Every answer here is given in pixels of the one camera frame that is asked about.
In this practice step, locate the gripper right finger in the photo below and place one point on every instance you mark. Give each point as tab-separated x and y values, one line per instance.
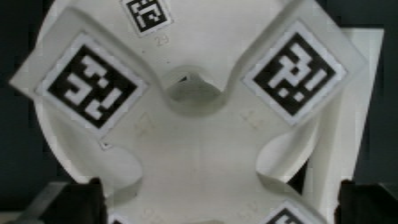
367	204

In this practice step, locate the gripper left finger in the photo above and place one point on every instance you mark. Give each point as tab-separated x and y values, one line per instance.
69	204

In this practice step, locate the white round table top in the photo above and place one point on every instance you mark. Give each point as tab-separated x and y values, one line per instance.
349	100

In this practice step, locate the white cylindrical table leg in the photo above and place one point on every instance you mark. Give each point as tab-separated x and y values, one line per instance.
195	96

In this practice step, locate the white cross-shaped table base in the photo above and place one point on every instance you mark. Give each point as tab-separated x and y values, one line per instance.
197	133

